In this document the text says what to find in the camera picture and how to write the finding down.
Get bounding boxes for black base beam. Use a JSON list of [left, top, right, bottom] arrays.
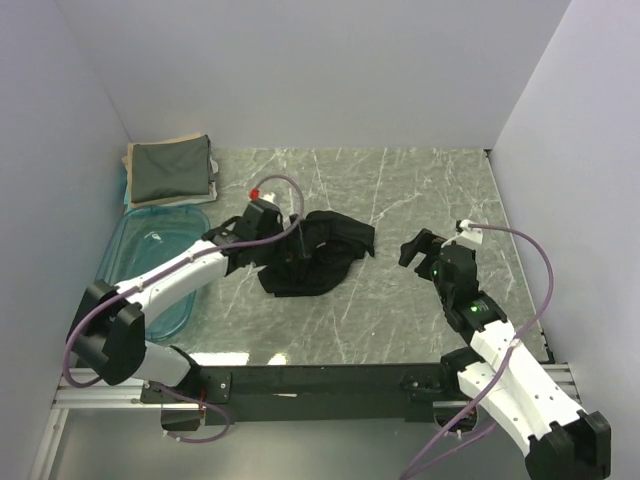
[[139, 362, 476, 434]]

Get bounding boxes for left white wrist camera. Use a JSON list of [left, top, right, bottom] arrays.
[[249, 188, 278, 205]]

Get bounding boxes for folded grey t-shirt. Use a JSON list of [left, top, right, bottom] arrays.
[[130, 134, 211, 205]]

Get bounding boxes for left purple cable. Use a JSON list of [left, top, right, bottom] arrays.
[[60, 174, 307, 445]]

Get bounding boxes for black t-shirt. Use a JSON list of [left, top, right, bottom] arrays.
[[258, 210, 375, 298]]

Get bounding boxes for teal plastic bin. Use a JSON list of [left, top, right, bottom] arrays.
[[89, 205, 211, 344]]

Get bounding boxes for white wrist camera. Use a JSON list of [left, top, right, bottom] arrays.
[[249, 188, 278, 205], [442, 219, 483, 250]]

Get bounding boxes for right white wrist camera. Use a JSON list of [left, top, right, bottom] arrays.
[[442, 219, 483, 250]]

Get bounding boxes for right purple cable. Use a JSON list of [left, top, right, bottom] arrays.
[[399, 223, 556, 480]]

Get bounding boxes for purple cable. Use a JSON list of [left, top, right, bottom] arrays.
[[399, 223, 556, 480], [60, 174, 307, 445]]

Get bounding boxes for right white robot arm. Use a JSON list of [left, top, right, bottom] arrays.
[[399, 220, 611, 479]]

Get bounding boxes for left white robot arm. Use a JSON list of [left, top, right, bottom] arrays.
[[63, 198, 288, 402]]

